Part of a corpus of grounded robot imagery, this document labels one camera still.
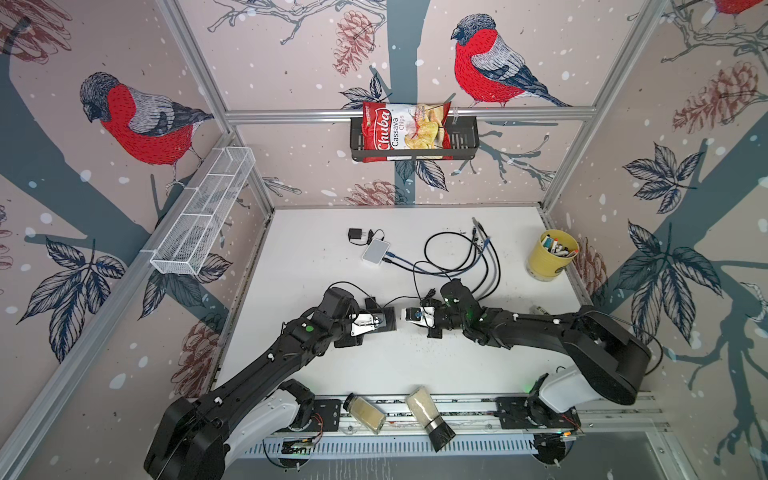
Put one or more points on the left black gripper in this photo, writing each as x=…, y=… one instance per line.
x=350, y=340

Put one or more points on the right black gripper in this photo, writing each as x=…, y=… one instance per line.
x=433, y=333

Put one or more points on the black power adapter with cable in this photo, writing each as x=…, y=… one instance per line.
x=361, y=238

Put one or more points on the black network switch box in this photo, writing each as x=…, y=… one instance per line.
x=390, y=319

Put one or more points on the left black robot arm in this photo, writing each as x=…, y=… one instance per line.
x=193, y=436

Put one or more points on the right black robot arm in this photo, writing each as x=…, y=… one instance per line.
x=609, y=362

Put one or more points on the glass spice jar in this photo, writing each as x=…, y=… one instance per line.
x=365, y=412

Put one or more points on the yellow cup with pens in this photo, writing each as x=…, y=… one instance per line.
x=552, y=253

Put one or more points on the red cassava chips bag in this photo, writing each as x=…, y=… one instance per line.
x=391, y=127

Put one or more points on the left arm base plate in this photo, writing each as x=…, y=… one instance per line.
x=314, y=414

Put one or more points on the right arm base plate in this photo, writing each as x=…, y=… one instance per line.
x=522, y=412

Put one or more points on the black wall basket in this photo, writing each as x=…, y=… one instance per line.
x=462, y=133

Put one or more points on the white wire mesh shelf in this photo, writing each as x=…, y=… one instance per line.
x=192, y=236

